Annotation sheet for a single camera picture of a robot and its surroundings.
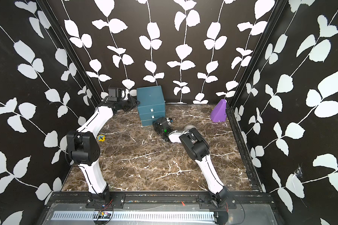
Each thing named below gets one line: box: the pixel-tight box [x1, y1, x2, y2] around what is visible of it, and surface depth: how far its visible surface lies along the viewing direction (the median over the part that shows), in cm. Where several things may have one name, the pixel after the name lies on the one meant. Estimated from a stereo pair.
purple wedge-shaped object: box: [210, 98, 227, 123], surface depth 104 cm
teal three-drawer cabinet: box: [136, 85, 166, 127], surface depth 98 cm
